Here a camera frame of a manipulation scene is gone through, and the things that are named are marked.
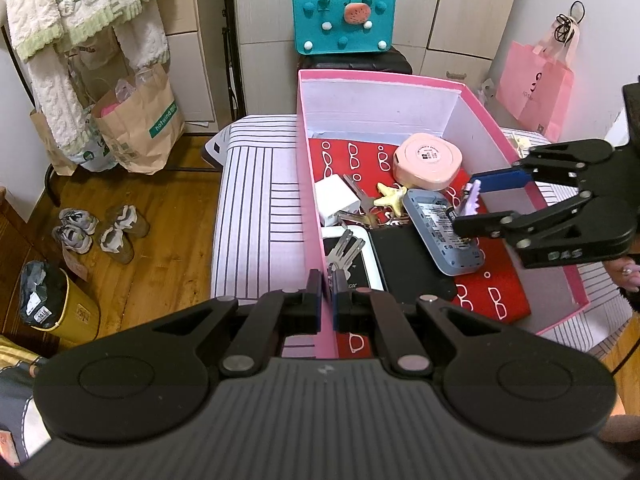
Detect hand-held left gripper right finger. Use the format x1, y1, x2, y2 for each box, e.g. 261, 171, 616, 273
332, 269, 506, 380

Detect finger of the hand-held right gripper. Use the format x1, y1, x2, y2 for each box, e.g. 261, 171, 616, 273
452, 192, 636, 268
470, 139, 616, 196

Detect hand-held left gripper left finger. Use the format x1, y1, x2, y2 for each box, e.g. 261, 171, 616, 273
152, 269, 321, 377

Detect purple star hair clip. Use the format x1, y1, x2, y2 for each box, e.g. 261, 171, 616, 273
462, 180, 483, 216

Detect white black pocket router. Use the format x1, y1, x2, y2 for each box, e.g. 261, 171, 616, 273
321, 226, 386, 293

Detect grey labelled pocket device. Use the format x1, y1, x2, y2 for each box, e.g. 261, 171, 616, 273
401, 187, 486, 276

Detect silver key bunch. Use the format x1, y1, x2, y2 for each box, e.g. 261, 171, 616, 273
327, 229, 366, 273
337, 175, 416, 228

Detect pink rounded square device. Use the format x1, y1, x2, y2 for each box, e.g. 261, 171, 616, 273
392, 132, 463, 191

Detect black power bank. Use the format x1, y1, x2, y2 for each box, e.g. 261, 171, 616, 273
367, 224, 458, 306

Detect yellow starfish hair clip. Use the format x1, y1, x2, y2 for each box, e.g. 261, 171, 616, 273
374, 182, 408, 213

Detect white charger plug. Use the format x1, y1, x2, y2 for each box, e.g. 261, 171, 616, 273
314, 175, 362, 228

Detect pink cardboard box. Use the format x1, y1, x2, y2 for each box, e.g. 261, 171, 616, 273
296, 69, 592, 361

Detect person's right hand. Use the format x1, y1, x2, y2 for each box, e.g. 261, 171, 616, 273
602, 255, 640, 292

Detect red glasses-print cloth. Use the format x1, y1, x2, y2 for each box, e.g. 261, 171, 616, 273
306, 136, 532, 358

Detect pink shopping bag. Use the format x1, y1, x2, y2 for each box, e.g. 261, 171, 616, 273
495, 2, 583, 143

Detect clear plastic bag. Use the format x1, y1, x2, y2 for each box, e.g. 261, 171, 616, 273
477, 80, 501, 108

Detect black suitcase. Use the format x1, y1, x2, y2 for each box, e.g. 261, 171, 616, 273
297, 45, 413, 77

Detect pair of small shoes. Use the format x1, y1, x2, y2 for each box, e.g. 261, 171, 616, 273
105, 205, 151, 238

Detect brown white shoe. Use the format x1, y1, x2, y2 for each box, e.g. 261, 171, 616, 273
99, 225, 136, 265

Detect teal felt handbag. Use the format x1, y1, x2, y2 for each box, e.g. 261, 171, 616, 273
292, 0, 396, 57

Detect yellow waste bin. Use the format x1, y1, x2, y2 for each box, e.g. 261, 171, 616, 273
19, 260, 101, 345

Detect printed brown paper bag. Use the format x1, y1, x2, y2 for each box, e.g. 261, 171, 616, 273
92, 62, 185, 176

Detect grey sneaker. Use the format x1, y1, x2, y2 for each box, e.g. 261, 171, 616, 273
59, 208, 98, 235
52, 224, 93, 254

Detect black clothes rack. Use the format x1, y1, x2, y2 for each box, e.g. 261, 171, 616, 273
45, 0, 247, 206

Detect white green printed bag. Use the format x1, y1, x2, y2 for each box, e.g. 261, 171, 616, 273
75, 125, 118, 171

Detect beige wooden wardrobe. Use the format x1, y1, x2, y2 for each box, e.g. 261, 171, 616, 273
155, 0, 241, 123

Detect grey wooden wardrobe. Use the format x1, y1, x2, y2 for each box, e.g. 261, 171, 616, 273
232, 0, 526, 118

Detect dark plastic bin bag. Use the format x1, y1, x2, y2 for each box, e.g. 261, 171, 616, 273
19, 260, 68, 331

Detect plain brown paper bag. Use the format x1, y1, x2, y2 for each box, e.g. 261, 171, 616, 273
29, 107, 76, 176

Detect white knitted clothes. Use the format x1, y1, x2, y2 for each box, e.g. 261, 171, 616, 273
0, 0, 171, 153

